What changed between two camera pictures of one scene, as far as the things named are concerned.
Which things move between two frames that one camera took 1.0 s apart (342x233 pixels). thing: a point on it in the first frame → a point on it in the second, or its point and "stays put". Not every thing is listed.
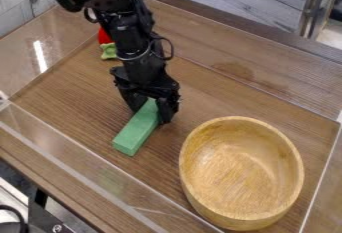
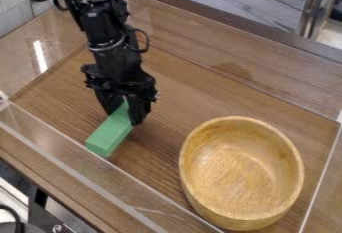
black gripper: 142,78 → 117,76
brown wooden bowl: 242,172 stays put
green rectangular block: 141,129 → 113,131
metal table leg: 312,12 stays put
